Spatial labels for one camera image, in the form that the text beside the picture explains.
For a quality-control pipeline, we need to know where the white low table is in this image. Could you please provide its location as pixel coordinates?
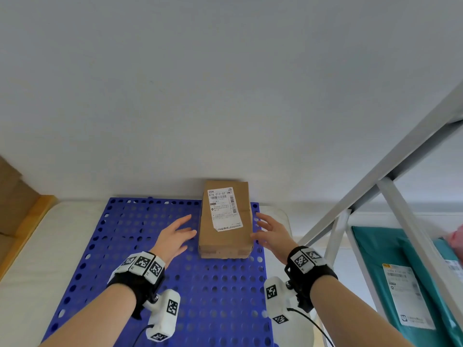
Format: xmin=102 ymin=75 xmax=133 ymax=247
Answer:
xmin=0 ymin=199 xmax=328 ymax=347

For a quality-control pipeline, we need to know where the pink mailer bag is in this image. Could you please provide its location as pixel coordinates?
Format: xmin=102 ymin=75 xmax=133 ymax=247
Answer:
xmin=445 ymin=224 xmax=463 ymax=266

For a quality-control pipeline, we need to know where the person's left hand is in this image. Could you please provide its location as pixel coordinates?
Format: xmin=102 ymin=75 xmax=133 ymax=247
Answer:
xmin=149 ymin=214 xmax=198 ymax=269

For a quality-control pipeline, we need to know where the person's right forearm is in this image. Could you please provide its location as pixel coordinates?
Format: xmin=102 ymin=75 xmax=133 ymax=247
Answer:
xmin=309 ymin=274 xmax=415 ymax=347

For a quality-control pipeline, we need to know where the black camera cable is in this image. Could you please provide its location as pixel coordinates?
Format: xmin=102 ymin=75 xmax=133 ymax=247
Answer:
xmin=286 ymin=307 xmax=337 ymax=347
xmin=131 ymin=324 xmax=155 ymax=347

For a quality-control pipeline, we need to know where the person's right hand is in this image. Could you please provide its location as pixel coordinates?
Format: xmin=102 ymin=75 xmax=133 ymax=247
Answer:
xmin=250 ymin=212 xmax=300 ymax=266

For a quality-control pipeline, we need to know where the white marker-tagged wrist camera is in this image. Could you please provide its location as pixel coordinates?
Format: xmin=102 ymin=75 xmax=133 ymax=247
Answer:
xmin=144 ymin=289 xmax=181 ymax=343
xmin=264 ymin=276 xmax=297 ymax=325

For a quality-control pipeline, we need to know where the pile of brown cardboard parcels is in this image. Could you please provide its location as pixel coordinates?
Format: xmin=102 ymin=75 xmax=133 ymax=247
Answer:
xmin=0 ymin=155 xmax=41 ymax=273

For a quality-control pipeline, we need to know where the black wristband with marker tags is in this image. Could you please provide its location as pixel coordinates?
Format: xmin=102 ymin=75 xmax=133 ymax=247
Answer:
xmin=107 ymin=251 xmax=166 ymax=320
xmin=285 ymin=246 xmax=339 ymax=313

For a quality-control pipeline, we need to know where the blue perforated plastic pallet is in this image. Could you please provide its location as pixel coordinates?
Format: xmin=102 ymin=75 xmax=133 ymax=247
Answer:
xmin=41 ymin=197 xmax=279 ymax=347

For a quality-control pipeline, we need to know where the orange wooden table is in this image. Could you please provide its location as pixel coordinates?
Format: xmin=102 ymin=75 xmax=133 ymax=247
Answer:
xmin=0 ymin=194 xmax=58 ymax=282

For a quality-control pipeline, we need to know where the cardboard box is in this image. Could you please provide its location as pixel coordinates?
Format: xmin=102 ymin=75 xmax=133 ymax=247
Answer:
xmin=198 ymin=179 xmax=254 ymax=260

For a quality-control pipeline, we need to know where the person's left forearm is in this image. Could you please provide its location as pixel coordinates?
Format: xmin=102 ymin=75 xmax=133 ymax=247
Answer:
xmin=38 ymin=283 xmax=137 ymax=347

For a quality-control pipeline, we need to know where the grey metal shelf rack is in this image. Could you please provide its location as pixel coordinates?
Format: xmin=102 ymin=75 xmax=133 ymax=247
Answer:
xmin=296 ymin=81 xmax=463 ymax=347

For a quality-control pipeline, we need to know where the teal mailer bag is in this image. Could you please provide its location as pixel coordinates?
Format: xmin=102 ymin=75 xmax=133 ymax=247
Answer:
xmin=351 ymin=226 xmax=463 ymax=347
xmin=432 ymin=237 xmax=463 ymax=311

